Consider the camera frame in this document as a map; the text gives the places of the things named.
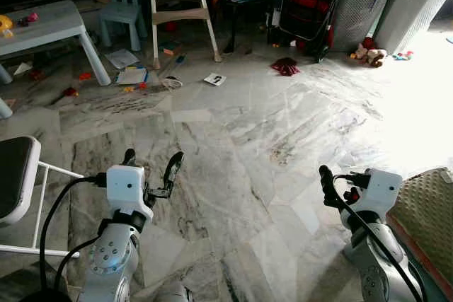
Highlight pink toy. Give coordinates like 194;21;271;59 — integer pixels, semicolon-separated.
17;12;40;27

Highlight white printed card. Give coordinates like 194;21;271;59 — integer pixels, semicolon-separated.
204;73;227;87

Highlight white chair with dark seat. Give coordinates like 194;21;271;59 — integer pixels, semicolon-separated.
0;136;87;257

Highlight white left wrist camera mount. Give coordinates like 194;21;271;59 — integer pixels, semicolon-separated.
106;165;154;219

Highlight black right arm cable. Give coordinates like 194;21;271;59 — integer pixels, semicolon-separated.
331;173;427;302

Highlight white and blue book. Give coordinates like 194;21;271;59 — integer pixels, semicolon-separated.
115;66;149;86

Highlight red and black stroller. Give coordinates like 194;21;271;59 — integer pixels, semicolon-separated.
273;0;338;62

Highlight dark red cloth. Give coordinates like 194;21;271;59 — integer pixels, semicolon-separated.
270;57;302;77

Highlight white mesh laundry basket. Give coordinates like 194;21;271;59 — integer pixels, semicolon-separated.
331;0;396;53

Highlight white paper sheet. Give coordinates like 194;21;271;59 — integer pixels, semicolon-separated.
105;49;140;70

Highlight yellow toy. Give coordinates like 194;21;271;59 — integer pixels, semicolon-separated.
0;15;14;38

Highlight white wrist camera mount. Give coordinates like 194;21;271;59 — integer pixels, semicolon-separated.
106;165;154;219
352;168;404;219

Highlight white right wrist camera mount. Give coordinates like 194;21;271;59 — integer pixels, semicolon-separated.
352;168;404;219

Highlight light blue kids chair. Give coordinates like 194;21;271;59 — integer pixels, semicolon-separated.
97;0;148;50

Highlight grey plastic kids table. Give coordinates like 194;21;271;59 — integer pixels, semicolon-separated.
0;0;113;87

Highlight white slatted laundry hamper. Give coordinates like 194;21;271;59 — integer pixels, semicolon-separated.
374;0;453;55

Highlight grey left robot leg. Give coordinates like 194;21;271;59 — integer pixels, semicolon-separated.
152;282;193;302

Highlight brown stuffed toy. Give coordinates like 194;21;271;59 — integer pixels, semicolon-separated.
352;42;389;68

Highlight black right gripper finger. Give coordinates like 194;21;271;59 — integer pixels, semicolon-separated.
319;165;343;209

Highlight beige dotted pillow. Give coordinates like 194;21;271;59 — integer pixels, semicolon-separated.
387;168;453;300

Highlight white baby high chair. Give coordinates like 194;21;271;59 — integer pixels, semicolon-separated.
147;0;223;69

